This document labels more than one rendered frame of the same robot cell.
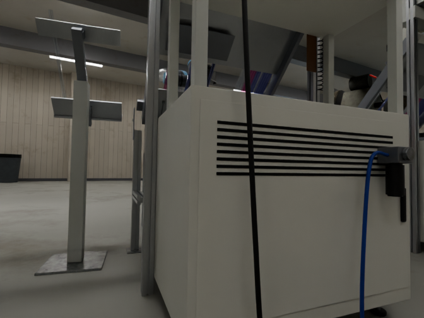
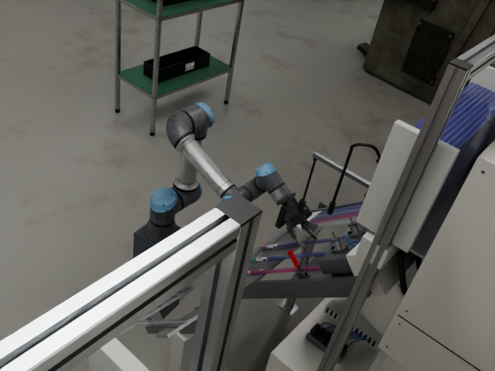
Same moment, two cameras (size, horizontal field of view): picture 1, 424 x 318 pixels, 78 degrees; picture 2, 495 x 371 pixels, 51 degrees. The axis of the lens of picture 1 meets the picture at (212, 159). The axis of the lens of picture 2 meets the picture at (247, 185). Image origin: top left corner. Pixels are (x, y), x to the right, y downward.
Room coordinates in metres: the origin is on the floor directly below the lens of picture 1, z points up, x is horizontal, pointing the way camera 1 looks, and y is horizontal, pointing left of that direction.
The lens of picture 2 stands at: (0.31, 1.15, 2.29)
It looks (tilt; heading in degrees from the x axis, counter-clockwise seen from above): 38 degrees down; 324
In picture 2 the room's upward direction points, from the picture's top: 12 degrees clockwise
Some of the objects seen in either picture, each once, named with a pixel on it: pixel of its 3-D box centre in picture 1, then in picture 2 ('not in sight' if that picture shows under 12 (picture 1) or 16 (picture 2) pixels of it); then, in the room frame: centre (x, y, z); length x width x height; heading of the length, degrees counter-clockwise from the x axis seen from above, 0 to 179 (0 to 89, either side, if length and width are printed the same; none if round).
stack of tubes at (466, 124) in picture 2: not in sight; (441, 154); (1.07, -0.06, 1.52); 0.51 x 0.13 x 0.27; 111
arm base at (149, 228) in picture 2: not in sight; (161, 224); (1.95, 0.40, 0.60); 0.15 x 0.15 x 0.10
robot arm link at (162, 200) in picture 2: not in sight; (164, 205); (1.96, 0.40, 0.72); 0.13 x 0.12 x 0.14; 112
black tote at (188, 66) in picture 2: not in sight; (177, 63); (3.87, -0.49, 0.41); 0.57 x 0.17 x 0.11; 111
